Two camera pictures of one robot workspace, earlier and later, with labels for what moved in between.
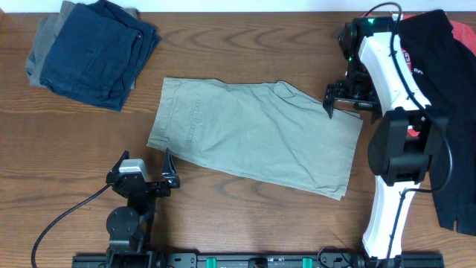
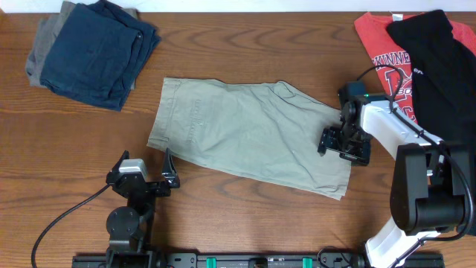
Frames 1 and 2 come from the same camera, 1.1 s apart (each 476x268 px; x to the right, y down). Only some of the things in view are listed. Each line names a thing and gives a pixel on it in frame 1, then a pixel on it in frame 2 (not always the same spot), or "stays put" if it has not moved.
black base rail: [151, 260] stays put
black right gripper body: [358, 88] to [352, 144]
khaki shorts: [271, 131] stays put
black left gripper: [169, 179] stays put
